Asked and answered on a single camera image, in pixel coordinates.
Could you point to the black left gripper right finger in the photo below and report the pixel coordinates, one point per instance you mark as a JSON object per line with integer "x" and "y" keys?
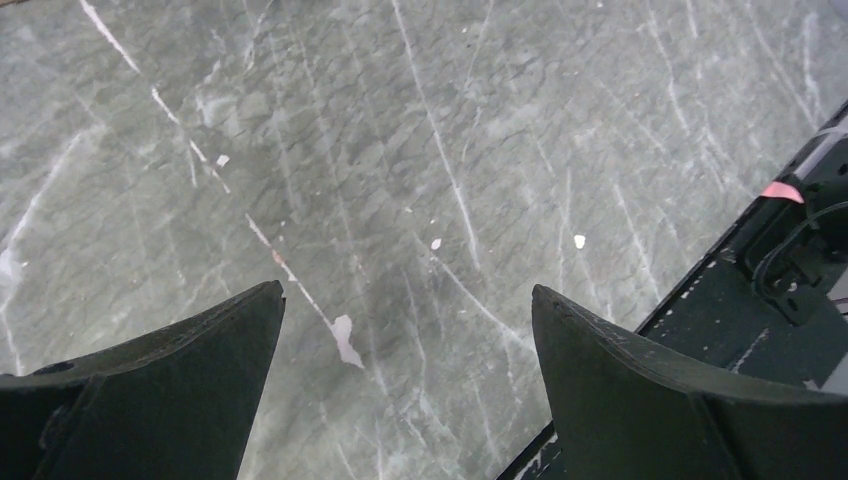
{"x": 626, "y": 407}

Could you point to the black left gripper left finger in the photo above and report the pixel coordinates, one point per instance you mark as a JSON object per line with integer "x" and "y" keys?
{"x": 176, "y": 403}

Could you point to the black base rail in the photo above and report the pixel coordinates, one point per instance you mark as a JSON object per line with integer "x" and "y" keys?
{"x": 769, "y": 299}

